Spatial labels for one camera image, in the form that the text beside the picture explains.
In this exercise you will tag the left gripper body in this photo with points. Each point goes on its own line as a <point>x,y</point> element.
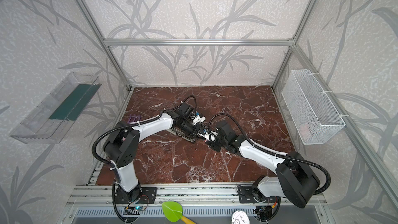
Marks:
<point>193,129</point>

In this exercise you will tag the white black stapler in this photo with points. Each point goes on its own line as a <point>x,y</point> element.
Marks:
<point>175,132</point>

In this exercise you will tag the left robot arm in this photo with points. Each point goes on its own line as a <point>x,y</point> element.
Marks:
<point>117,147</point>

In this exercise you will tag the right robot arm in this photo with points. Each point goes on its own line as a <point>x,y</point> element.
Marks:
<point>297,179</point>

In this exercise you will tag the purple plastic tool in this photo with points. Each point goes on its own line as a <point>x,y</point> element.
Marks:
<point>134,118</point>

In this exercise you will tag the pink object in basket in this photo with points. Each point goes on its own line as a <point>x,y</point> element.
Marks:
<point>304,131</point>

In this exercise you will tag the green plastic scoop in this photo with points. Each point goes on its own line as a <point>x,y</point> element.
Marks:
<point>173,212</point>

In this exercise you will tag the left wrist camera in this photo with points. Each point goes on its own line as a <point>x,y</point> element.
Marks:
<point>199,118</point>

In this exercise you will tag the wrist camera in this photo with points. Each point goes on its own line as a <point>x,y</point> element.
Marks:
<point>199,118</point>
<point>213,134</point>

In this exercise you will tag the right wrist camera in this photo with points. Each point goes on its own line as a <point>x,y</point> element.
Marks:
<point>213,134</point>

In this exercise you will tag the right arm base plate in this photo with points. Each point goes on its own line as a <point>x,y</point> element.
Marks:
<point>247,194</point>

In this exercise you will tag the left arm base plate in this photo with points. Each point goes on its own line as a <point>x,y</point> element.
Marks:
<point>141,195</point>

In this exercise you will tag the white wire mesh basket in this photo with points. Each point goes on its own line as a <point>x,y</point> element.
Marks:
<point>309,103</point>

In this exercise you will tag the aluminium front rail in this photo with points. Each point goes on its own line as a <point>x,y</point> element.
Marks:
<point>187,194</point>

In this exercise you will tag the clear plastic wall bin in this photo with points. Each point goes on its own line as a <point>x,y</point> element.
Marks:
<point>50,121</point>

